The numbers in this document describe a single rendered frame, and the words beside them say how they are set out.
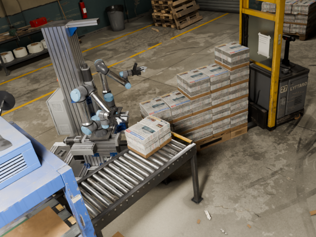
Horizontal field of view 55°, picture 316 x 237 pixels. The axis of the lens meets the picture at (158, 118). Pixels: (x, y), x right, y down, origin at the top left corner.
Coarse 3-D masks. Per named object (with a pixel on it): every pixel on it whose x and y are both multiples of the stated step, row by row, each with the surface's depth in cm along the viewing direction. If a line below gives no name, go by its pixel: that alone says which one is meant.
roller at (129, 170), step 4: (116, 160) 305; (116, 164) 303; (120, 164) 299; (124, 168) 294; (128, 168) 292; (128, 172) 290; (132, 172) 287; (136, 172) 287; (136, 176) 282; (140, 176) 280; (140, 180) 279
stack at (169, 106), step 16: (160, 96) 403; (176, 96) 397; (208, 96) 390; (224, 96) 401; (144, 112) 383; (160, 112) 370; (176, 112) 381; (192, 112) 393; (208, 112) 401; (224, 112) 413; (176, 128) 391; (208, 128) 415; (224, 128) 427
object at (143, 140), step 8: (128, 128) 308; (136, 128) 307; (144, 128) 306; (128, 136) 305; (136, 136) 295; (144, 136) 293; (152, 136) 296; (128, 144) 315; (136, 144) 302; (144, 144) 291; (152, 144) 301; (144, 152) 298
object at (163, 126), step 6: (144, 120) 318; (150, 120) 316; (156, 120) 315; (162, 120) 314; (156, 126) 305; (162, 126) 304; (168, 126) 309; (162, 132) 305; (168, 132) 312; (162, 138) 309; (168, 138) 316
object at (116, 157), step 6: (126, 150) 316; (114, 156) 311; (132, 156) 323; (108, 162) 304; (96, 168) 298; (102, 168) 298; (90, 174) 292; (108, 174) 306; (78, 180) 287; (84, 180) 286; (60, 192) 276; (60, 198) 273
